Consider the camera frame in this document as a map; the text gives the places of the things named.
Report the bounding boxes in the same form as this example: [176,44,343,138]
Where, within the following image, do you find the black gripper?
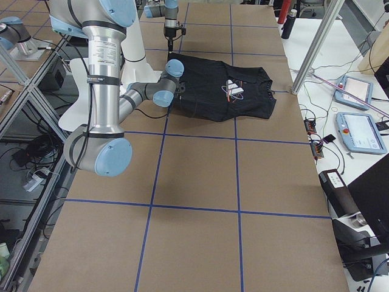
[175,82,186,100]
[164,21,186,52]

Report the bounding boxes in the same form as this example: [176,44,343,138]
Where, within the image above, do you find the black graphic t-shirt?
[169,53,276,122]

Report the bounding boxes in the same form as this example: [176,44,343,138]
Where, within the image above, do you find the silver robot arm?
[143,0,186,54]
[49,1,184,176]

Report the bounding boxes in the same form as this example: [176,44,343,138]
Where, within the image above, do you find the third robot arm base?
[1,16,44,61]

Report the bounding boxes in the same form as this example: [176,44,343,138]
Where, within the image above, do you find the white plastic chair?
[58,57,92,133]

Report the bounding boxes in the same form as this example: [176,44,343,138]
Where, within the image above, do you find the black water bottle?
[281,9,297,40]

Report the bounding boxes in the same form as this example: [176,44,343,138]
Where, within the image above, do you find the red bottle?
[277,0,291,24]

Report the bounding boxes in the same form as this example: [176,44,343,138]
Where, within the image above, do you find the white power strip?
[24,171,47,192]

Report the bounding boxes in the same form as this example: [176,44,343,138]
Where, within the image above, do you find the far blue teach pendant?
[334,75,373,111]

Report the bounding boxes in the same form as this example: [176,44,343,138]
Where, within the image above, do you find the blue teach pendant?
[336,112,387,155]
[334,75,373,111]

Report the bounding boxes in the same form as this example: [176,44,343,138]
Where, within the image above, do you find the near blue teach pendant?
[336,112,387,155]

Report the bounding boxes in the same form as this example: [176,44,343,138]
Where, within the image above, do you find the aluminium frame post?
[291,0,345,95]

